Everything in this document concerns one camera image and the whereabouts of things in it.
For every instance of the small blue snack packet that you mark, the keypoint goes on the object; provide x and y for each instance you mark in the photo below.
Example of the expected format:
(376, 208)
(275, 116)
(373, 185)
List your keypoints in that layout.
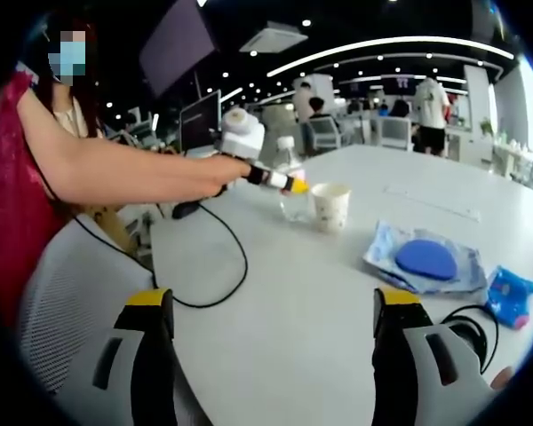
(511, 297)

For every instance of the ceiling-hung dark screen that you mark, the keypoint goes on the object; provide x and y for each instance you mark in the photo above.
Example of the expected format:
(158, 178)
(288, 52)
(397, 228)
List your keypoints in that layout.
(177, 44)

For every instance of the person's left hand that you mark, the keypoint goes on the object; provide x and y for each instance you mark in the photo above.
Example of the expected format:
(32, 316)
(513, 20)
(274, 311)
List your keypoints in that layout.
(226, 173)

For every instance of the person's red clothing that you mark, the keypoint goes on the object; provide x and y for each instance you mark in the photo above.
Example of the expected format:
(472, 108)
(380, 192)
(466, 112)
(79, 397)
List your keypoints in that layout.
(13, 199)

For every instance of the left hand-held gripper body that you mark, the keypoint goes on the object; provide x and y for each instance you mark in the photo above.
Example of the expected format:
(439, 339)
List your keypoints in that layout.
(242, 137)

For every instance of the person's right hand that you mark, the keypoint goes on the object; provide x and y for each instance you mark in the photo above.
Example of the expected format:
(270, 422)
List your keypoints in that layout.
(503, 379)

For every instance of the clear bottle with red label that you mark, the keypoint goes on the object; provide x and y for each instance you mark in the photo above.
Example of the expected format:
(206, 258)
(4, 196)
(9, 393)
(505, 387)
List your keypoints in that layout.
(295, 208)

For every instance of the brown wooden object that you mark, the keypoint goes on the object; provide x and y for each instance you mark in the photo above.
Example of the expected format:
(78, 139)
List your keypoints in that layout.
(115, 231)

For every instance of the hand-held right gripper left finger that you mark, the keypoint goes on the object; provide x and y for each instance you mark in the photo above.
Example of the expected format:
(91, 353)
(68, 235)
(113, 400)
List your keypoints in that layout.
(151, 364)

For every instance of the white office chair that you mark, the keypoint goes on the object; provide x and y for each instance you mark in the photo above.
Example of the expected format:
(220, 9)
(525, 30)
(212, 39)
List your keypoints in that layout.
(395, 133)
(324, 135)

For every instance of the white table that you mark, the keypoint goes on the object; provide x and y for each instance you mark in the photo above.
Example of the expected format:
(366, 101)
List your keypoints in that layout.
(293, 275)

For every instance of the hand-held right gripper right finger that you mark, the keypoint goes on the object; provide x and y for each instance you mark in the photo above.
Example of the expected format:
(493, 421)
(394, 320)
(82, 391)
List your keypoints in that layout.
(395, 364)

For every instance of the computer monitor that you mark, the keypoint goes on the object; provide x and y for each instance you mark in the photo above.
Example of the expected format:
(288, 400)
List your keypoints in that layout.
(200, 124)

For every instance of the small black device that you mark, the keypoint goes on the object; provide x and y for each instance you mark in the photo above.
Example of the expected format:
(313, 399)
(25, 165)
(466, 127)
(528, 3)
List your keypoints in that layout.
(185, 210)

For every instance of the white paper cup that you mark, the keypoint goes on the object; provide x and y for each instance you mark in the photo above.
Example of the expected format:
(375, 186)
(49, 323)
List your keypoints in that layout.
(331, 213)

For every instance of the blue pouch with blue sponge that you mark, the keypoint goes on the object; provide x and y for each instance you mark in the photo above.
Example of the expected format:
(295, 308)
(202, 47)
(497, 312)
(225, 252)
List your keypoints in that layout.
(426, 259)

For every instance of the ceiling air vent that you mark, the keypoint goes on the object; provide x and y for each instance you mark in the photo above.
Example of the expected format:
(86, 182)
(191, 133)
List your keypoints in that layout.
(273, 40)

